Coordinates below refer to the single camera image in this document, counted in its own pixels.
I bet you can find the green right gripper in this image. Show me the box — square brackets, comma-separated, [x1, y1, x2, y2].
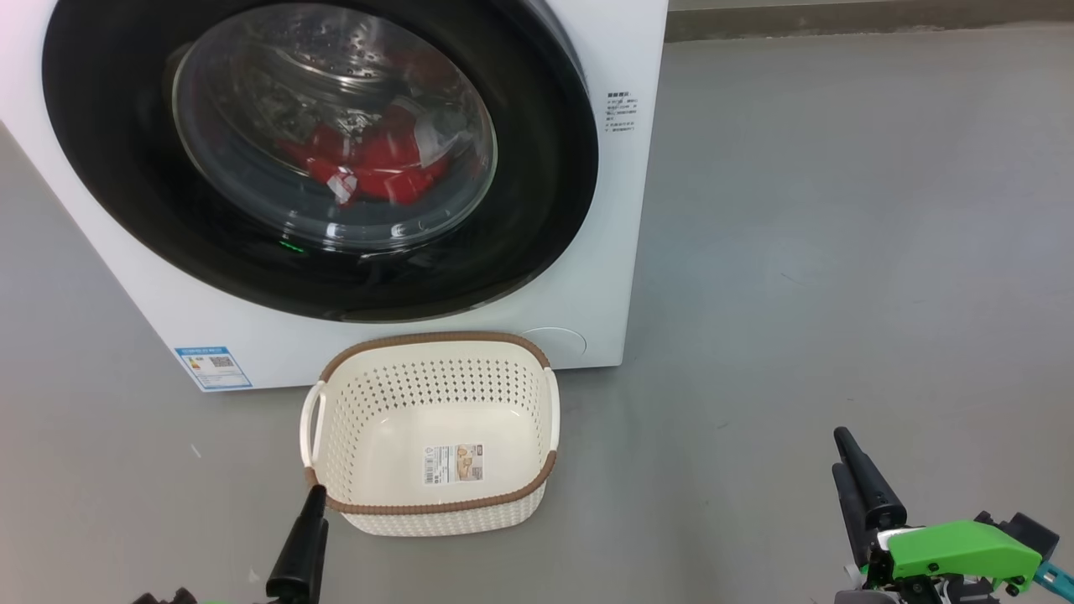
[832, 426, 1045, 604]

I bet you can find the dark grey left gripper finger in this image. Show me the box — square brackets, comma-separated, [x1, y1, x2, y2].
[267, 485, 330, 604]

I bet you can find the red and white garment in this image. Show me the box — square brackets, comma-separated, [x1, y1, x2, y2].
[273, 101, 450, 207]

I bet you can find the round black glass washer door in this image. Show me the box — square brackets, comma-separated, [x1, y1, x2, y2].
[42, 0, 599, 324]

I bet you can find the printed product label sticker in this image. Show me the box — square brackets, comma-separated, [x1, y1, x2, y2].
[423, 444, 485, 487]

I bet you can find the cream plastic laundry basket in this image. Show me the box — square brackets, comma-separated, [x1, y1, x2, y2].
[300, 331, 560, 538]

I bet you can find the white front-load washing machine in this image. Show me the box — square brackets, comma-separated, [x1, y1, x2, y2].
[0, 0, 670, 393]

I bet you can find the blue energy label sticker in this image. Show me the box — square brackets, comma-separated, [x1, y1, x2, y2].
[175, 346, 253, 391]

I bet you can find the teal right cable connector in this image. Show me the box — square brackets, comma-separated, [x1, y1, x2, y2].
[1034, 560, 1074, 593]

